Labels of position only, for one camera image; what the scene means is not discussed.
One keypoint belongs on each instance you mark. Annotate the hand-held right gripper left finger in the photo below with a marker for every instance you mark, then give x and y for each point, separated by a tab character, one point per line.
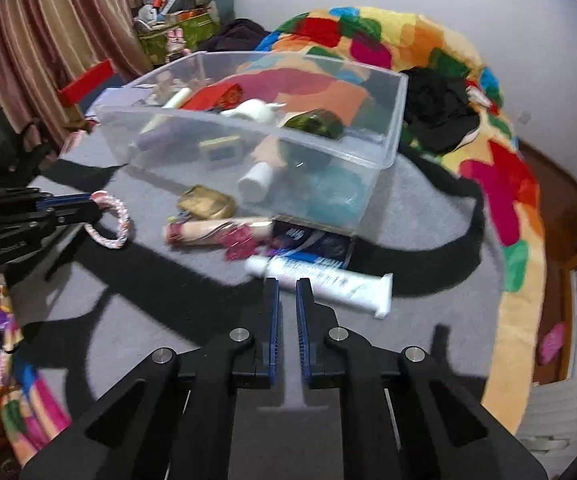
272	320

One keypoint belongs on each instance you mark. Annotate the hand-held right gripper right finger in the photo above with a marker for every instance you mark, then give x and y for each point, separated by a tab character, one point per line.
303	320

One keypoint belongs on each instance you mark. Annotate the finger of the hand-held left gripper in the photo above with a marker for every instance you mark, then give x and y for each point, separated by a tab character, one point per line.
63	202
68	217

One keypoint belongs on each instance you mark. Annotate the white tube with blue print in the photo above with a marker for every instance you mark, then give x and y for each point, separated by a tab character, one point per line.
333	282

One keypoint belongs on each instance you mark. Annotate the small blue box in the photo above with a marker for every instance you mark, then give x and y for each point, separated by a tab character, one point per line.
318	245

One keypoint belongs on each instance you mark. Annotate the pink hair clip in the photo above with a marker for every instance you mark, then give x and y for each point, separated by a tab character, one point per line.
241	245

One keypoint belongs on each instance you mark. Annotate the clear plastic storage box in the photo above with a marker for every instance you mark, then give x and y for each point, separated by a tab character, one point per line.
133	125

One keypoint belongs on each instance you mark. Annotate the beige cream tube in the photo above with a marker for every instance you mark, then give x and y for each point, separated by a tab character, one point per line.
198	230

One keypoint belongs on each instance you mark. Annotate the teal tape roll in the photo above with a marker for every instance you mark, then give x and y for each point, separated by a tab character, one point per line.
318	195

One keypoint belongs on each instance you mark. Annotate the gold metallic pouch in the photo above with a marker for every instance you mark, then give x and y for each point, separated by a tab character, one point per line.
206	202

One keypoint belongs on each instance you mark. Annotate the beige bottle with white cap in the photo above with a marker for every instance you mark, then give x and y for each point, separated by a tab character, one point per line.
258	180

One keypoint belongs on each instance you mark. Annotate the mint green cosmetic tube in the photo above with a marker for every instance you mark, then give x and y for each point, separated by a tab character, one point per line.
178	97

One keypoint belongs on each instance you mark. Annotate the small yellow framed box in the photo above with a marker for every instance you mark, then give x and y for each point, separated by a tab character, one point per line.
221	152

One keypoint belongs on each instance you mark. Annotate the red foil packet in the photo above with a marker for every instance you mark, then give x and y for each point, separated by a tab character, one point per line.
208	97

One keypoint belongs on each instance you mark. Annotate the green glass bottle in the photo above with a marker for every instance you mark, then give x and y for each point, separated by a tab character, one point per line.
313	122

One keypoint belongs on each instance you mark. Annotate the white bandage roll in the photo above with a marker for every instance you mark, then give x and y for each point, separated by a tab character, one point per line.
251	109

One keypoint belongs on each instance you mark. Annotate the grey and black blanket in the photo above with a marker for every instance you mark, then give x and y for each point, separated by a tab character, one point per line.
143	280

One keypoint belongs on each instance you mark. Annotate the red box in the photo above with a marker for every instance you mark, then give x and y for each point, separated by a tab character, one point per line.
86	82

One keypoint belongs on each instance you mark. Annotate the striped curtain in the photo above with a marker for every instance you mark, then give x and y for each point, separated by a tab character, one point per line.
43	20

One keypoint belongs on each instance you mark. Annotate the pink rabbit toy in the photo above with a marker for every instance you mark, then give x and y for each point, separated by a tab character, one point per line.
176	40

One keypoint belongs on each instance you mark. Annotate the green fabric bag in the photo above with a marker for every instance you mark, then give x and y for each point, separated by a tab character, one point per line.
188	30

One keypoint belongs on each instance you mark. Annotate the dark clothes pile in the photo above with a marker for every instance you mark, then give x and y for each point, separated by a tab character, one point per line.
238	35

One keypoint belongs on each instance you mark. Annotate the colourful patchwork blanket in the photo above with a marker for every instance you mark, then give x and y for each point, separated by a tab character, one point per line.
508	185

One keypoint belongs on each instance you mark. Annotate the pink slipper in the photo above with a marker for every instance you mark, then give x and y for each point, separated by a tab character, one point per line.
553	342

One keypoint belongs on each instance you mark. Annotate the black garment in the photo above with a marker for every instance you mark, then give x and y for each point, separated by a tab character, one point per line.
438	105

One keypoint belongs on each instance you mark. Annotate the white radiator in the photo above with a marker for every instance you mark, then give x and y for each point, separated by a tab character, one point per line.
563	410

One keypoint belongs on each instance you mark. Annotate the white wall socket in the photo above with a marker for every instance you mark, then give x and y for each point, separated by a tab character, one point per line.
523	118

